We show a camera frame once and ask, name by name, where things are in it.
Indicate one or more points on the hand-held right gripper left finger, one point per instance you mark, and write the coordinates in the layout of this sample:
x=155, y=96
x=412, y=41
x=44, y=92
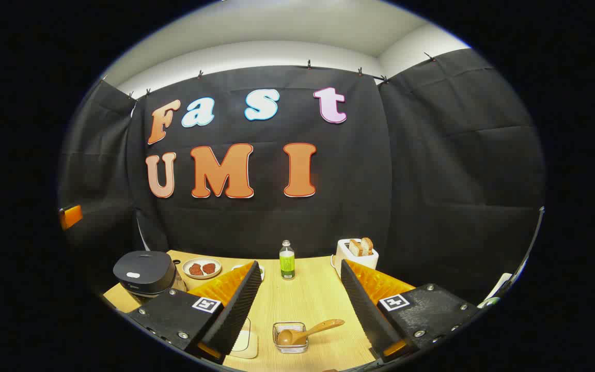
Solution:
x=235, y=310

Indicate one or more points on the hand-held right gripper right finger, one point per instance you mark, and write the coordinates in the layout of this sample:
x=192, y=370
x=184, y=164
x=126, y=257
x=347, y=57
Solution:
x=367, y=315

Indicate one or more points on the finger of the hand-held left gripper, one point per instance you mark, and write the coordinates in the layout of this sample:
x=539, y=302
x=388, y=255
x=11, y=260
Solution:
x=71, y=216

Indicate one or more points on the wooden spoon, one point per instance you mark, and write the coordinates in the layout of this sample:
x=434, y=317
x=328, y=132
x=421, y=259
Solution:
x=318, y=328

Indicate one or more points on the black rice cooker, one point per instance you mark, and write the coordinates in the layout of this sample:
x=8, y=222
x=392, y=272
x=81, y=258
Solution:
x=142, y=274

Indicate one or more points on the white divided bean dish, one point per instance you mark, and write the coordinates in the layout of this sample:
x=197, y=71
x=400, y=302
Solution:
x=238, y=267

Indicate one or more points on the clear glass tray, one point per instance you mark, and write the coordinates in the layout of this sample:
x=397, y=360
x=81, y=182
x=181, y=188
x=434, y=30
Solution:
x=248, y=354

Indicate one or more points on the red meat piece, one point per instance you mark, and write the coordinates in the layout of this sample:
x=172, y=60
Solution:
x=208, y=268
x=196, y=269

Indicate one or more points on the white round plate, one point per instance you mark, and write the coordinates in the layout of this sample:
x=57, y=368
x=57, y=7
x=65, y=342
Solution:
x=202, y=260

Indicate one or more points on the toast bread slice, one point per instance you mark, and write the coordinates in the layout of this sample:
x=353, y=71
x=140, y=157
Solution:
x=367, y=245
x=355, y=248

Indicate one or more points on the white toaster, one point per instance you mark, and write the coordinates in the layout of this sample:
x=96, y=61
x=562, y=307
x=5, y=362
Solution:
x=343, y=250

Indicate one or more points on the green drink bottle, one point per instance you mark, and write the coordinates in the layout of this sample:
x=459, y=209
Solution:
x=287, y=263

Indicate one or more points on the black backdrop cloth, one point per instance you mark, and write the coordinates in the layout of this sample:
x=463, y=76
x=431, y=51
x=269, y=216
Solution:
x=354, y=206

